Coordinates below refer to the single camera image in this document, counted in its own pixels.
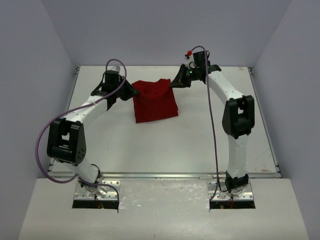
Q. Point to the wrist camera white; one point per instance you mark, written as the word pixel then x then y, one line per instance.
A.
pixel 189 58
pixel 116 68

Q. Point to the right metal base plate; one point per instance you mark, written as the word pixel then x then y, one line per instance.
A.
pixel 220 194

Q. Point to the metal base plate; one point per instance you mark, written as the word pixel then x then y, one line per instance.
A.
pixel 108 191
pixel 220 194

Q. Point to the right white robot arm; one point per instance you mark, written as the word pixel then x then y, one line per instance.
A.
pixel 238 118

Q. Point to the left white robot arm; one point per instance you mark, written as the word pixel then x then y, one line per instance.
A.
pixel 66 139

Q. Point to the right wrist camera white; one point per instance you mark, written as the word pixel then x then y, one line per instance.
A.
pixel 189 58

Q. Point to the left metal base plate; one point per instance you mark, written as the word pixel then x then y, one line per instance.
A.
pixel 108 191

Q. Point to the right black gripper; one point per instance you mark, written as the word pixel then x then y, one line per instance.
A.
pixel 181 81

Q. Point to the red t-shirt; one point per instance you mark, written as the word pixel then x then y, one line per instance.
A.
pixel 155 101

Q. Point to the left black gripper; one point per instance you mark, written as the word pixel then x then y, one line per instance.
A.
pixel 122 90

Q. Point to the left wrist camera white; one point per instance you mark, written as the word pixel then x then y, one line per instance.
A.
pixel 116 68

